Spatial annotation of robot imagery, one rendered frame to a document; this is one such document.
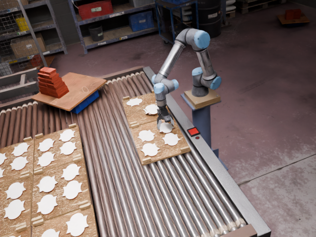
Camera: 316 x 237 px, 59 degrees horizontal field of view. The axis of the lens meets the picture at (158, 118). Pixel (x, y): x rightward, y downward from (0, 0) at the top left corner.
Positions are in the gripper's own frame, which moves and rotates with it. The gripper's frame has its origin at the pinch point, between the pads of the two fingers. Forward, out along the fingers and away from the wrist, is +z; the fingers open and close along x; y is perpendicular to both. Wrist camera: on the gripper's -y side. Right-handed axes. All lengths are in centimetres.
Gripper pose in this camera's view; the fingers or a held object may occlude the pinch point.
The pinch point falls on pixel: (166, 127)
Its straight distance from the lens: 211.4
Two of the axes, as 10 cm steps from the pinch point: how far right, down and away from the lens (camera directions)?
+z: 1.5, 8.2, 5.5
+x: -9.6, 2.6, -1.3
